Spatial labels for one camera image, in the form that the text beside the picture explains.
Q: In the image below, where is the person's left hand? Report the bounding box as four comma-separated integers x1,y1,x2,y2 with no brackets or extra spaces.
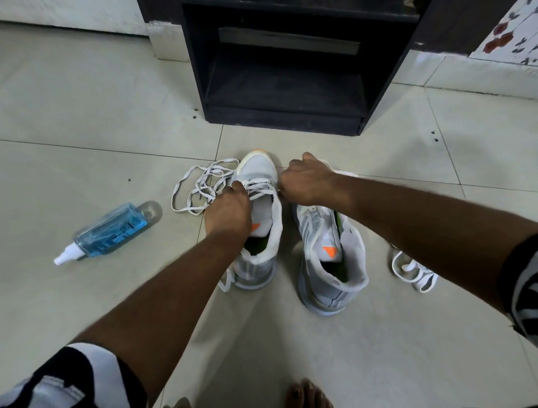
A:
203,181,253,241

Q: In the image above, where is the dark brown wooden cabinet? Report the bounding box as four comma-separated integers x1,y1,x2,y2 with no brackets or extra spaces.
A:
136,0,518,58

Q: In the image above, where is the blue transparent bottle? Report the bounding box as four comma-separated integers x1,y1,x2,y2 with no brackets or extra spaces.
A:
53,201,164,266

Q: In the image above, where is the person's right foot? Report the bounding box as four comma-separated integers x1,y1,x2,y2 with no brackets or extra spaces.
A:
286,378,333,408

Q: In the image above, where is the white floral patterned sheet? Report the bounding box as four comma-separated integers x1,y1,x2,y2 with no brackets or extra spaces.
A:
469,0,538,67

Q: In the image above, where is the zebra striped garment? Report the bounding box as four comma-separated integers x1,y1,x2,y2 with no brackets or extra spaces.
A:
0,233,538,408

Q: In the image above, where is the person's right hand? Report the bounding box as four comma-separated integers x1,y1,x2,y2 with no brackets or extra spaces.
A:
279,152,342,207

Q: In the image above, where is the person's right forearm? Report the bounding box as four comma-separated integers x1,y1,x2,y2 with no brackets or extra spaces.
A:
336,174,538,312

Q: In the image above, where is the black open shelf box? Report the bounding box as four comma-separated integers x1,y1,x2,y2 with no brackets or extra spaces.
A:
180,0,432,137

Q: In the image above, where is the grey sneaker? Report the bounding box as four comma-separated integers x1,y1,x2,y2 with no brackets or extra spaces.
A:
293,169,370,316
229,150,283,291

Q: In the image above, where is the person's left forearm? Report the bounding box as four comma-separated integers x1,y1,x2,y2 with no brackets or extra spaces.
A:
71,229,249,404

